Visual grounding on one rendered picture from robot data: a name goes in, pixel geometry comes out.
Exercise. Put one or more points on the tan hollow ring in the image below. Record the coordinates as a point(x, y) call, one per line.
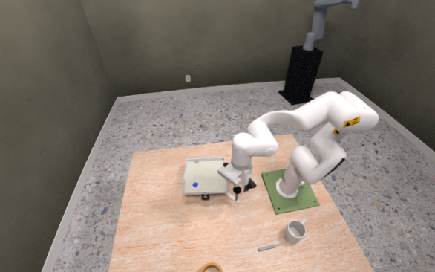
point(211, 265)

